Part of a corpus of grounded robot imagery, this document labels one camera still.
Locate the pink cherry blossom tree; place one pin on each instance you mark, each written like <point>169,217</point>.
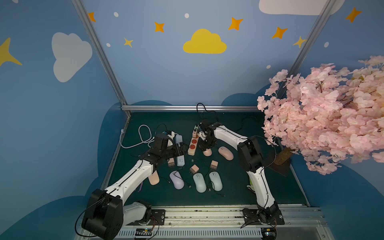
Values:
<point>328,116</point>

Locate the pink mouse near strip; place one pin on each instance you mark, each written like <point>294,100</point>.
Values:
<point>207,152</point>

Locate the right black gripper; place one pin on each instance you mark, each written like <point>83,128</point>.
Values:
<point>205,144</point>

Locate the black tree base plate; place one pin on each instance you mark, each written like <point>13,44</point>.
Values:
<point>282,163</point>

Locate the light green wireless mouse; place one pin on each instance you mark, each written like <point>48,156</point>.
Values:
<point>199,182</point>

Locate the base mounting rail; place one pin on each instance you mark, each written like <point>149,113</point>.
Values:
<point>231,222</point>

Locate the purple wireless mouse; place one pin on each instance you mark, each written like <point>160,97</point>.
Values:
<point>177,180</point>

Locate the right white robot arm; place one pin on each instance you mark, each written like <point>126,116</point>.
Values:
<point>250,159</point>

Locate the beige pink wireless mouse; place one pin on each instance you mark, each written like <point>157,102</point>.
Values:
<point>154,178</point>

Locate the white power strip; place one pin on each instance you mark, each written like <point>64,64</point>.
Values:
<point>181,151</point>

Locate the cream red power strip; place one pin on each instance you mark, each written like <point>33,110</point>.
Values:
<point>194,141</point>

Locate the pink charger adapter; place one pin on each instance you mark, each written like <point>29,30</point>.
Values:
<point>171,162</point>
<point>214,165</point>
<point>194,169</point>

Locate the aluminium frame rail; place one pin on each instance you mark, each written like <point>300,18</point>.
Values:
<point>151,108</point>

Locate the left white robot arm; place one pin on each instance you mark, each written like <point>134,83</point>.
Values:
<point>106,211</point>

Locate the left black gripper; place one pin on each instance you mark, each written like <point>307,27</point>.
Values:
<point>180,149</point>

